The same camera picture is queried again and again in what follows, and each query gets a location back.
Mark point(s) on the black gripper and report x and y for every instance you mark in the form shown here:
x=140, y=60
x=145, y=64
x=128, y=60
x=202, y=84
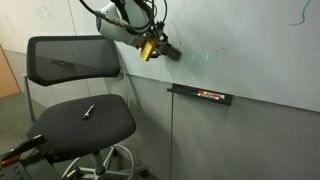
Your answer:
x=161, y=42

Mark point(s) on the grey whiteboard eraser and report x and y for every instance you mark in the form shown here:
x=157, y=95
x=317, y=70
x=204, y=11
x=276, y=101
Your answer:
x=176, y=54

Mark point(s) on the black perforated mounting board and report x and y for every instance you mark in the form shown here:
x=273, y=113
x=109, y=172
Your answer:
x=20, y=171

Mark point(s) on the black marker tray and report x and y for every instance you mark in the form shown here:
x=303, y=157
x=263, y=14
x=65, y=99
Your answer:
x=180, y=89

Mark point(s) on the black marker with green cap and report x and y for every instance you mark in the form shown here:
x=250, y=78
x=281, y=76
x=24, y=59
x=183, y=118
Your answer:
x=207, y=97

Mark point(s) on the red labelled marker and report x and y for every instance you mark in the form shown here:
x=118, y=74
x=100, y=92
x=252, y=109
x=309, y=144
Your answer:
x=211, y=94

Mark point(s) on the black mesh office chair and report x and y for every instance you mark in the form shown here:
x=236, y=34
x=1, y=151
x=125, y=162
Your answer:
x=83, y=133

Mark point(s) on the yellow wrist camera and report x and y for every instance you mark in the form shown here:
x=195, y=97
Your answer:
x=148, y=48

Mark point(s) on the white wall whiteboard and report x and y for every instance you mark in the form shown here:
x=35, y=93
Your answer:
x=233, y=33

